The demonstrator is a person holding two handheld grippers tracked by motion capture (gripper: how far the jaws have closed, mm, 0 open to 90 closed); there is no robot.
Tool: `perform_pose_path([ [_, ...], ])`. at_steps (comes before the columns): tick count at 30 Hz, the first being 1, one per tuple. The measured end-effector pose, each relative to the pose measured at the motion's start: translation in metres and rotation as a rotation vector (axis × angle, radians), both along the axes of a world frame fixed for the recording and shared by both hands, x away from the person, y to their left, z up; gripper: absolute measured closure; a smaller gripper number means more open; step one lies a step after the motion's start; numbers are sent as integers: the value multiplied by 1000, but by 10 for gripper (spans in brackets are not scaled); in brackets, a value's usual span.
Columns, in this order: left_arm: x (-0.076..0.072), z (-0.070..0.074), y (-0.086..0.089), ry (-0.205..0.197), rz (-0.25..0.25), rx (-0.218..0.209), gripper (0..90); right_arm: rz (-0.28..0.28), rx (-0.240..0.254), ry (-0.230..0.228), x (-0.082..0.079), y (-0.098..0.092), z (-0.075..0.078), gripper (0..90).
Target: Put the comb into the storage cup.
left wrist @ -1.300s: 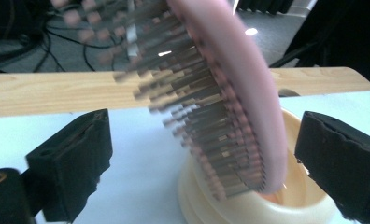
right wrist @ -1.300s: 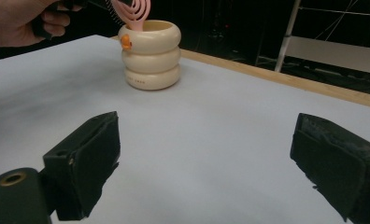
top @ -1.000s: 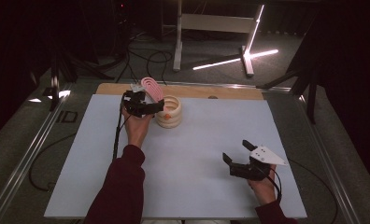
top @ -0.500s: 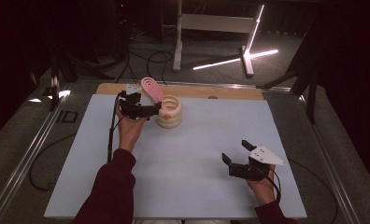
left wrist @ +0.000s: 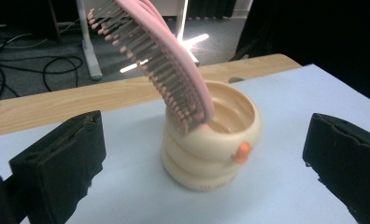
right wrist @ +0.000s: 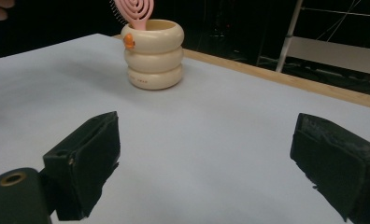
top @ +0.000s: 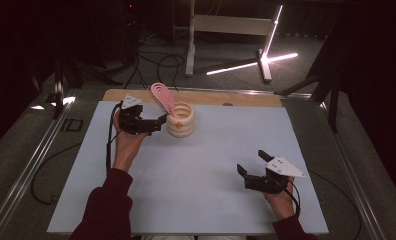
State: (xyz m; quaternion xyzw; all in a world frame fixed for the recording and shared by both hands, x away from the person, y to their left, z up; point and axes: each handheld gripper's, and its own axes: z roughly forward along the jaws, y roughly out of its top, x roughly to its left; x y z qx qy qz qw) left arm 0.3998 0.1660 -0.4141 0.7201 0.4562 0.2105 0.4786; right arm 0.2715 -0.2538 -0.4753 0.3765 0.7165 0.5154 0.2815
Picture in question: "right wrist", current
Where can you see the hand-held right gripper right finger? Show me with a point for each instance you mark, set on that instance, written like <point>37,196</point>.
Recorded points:
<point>338,161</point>

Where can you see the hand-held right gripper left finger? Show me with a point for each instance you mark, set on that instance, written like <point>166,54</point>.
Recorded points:
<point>86,161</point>

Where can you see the cream ribbed cup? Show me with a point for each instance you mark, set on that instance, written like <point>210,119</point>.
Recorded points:
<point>155,59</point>

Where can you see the pink vented hairbrush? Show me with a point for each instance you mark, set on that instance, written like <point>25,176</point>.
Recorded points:
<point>136,12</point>

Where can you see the white metal stand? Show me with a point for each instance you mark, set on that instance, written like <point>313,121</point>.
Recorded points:
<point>335,53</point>

